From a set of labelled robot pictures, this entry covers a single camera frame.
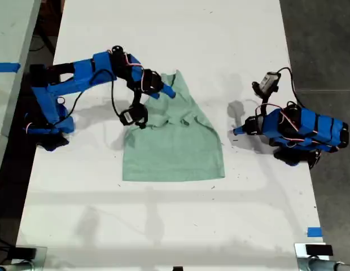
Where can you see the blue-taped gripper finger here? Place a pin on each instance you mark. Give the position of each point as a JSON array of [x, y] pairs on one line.
[[154, 95], [168, 89], [241, 133], [241, 129]]

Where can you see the pale green T-shirt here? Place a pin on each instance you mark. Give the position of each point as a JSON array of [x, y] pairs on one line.
[[175, 149]]

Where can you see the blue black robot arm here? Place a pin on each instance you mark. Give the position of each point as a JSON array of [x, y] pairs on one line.
[[79, 79], [313, 128]]

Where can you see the short blue tape strip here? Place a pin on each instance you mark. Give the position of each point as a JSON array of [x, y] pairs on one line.
[[314, 232]]

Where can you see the long blue tape strip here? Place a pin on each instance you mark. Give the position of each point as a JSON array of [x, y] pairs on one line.
[[7, 67]]

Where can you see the white side table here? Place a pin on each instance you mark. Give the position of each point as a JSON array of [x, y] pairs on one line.
[[8, 34]]

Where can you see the grey metal pipe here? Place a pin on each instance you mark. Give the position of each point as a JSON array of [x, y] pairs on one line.
[[324, 266], [14, 267]]

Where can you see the black box on clear plate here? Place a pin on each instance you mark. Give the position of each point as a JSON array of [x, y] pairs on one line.
[[25, 252]]

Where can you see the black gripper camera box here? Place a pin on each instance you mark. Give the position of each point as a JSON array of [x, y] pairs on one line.
[[133, 116]]

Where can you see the grey black camera box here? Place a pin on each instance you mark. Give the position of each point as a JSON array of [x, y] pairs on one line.
[[267, 82]]

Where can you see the black box on metal bracket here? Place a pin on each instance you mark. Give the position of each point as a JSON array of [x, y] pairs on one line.
[[319, 250]]

